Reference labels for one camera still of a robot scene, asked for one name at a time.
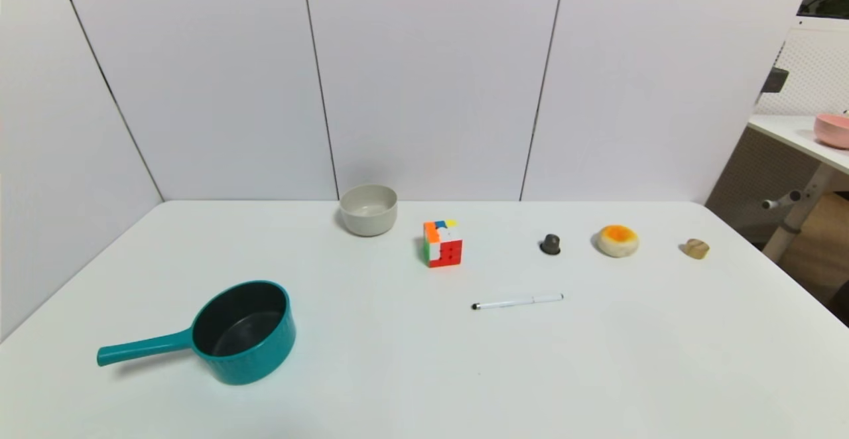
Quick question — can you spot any brown perforated panel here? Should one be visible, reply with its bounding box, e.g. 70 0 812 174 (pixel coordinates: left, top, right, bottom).
704 127 824 249

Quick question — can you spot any white side table top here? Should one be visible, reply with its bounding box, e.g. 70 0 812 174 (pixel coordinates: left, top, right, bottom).
748 115 849 176

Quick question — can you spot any white perforated panel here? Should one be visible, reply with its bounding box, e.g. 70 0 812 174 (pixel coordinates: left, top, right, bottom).
756 19 849 117

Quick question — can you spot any white side table leg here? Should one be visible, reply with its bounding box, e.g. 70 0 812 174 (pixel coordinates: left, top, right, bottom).
761 163 838 263

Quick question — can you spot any teal saucepan with handle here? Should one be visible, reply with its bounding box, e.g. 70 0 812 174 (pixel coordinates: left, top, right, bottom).
97 281 297 386

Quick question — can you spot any multicolour puzzle cube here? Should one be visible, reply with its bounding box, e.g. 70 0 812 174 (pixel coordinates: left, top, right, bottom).
423 219 464 269

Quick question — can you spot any pink bowl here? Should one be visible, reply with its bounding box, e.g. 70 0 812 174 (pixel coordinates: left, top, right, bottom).
815 113 849 150

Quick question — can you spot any round bun with orange top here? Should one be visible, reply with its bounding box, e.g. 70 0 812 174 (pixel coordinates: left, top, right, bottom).
596 225 640 258

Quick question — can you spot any white stylus pen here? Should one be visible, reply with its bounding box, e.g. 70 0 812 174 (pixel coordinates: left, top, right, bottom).
472 294 565 311

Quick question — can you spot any beige ceramic bowl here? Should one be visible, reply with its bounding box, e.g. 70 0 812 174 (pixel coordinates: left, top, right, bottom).
339 184 399 237

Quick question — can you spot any black clamp bracket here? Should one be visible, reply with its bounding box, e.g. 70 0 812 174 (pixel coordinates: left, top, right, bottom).
761 66 790 94

